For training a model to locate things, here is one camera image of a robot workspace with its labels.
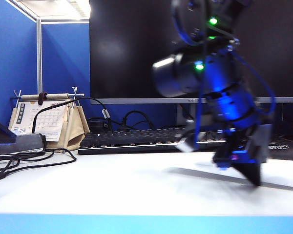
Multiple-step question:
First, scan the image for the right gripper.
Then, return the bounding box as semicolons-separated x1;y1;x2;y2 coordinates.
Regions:
211;124;263;187

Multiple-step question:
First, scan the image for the white wrinkled paper sheet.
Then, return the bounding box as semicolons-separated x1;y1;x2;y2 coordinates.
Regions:
165;158;293;193

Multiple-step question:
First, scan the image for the black mouse pad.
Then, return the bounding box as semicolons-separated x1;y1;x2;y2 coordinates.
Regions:
266;142;293;162

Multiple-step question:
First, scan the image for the grey monitor stand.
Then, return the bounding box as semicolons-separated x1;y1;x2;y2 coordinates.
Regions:
176;103;198;125

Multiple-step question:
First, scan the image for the black mechanical keyboard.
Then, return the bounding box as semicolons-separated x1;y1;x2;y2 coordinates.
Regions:
77;125;228;156

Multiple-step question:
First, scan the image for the small black box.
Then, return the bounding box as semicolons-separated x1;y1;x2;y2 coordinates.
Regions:
87;117;112;133

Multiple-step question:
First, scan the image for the black monitor silver bezel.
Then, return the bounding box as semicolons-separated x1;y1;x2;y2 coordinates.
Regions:
89;0;293;105

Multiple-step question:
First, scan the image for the beige tent desk calendar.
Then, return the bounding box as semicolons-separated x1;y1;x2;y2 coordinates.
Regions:
7;85;91;152

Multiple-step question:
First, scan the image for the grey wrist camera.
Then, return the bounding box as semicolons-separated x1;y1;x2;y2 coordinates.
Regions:
246;123;274;164

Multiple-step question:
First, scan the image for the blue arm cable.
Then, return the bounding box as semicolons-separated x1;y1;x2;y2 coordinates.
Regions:
172;0;277;153

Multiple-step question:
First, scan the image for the looped black cable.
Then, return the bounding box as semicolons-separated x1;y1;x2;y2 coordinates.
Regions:
122;110;154;130

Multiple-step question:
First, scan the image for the thin black USB cable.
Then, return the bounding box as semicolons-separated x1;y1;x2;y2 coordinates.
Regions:
0;147;77;182

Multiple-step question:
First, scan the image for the thick black adapter cable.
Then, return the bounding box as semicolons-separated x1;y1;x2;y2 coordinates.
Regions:
31;97;115;134

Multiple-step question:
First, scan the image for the aluminium partition frame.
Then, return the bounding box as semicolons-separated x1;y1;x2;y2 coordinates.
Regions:
5;0;90;94

